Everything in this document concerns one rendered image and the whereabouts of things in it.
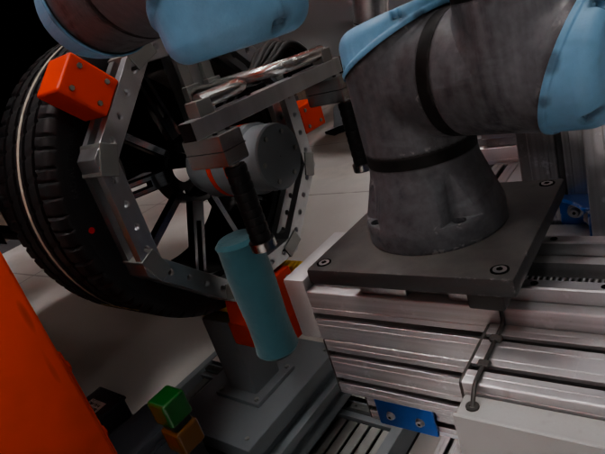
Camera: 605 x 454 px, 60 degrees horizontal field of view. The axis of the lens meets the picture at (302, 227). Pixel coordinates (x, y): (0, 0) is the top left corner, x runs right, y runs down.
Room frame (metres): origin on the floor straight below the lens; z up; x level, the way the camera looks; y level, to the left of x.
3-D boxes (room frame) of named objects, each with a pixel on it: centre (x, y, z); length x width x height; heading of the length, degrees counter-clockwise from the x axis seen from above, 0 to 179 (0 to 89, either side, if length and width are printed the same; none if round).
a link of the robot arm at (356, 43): (0.53, -0.15, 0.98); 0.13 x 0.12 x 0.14; 34
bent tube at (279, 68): (1.07, -0.03, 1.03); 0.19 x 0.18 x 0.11; 47
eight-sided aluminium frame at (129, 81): (1.09, 0.13, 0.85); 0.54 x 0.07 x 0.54; 137
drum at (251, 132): (1.04, 0.07, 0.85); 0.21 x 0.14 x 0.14; 47
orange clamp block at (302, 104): (1.32, -0.08, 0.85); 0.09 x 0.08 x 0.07; 137
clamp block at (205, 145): (0.82, 0.09, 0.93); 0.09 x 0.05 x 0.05; 47
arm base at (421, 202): (0.53, -0.15, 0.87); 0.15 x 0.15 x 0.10
